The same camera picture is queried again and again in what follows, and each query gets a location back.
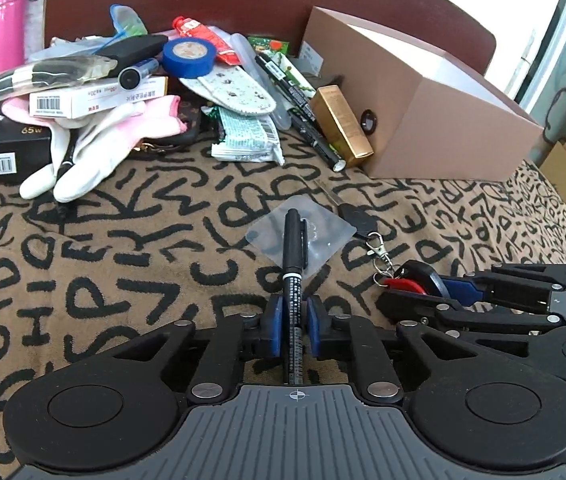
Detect black pen with white label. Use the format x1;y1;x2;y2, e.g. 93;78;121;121
255;53;346;172

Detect blue rimmed plastic container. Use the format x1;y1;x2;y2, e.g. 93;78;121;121
109;4;148;39

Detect black item in plastic bag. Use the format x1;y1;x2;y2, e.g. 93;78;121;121
0;55;118;102

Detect pinkish brown cardboard box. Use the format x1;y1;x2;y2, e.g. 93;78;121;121
301;8;541;181

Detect white pink glove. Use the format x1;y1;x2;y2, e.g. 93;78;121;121
2;96;186;204

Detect blue tape roll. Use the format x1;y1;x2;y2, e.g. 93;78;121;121
160;37;217;79

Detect pink water bottle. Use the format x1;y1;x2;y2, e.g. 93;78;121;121
0;0;42;76

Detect blue marker pen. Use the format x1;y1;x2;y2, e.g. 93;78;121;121
118;58;160;90

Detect green candy packet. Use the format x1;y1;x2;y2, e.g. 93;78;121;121
247;36;289;54

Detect green white snack packet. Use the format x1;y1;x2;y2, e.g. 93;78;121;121
202;105;285;166

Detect black car key fob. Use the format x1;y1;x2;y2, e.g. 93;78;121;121
96;35;168;68

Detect floral shoe insole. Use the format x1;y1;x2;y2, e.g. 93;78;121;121
180;63;276;117

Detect gold rectangular box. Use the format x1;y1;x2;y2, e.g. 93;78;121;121
310;84;374;168

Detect red tube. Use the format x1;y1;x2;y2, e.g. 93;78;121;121
172;16;240;66

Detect car key with red keychain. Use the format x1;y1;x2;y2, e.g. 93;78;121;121
314;179;450;298

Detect white barcode box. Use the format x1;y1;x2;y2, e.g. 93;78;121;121
29;76;168;119

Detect black marker pen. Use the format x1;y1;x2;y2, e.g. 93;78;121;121
282;208;307;386

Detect clear plastic hook pad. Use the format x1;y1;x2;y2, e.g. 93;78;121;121
245;195;356;278

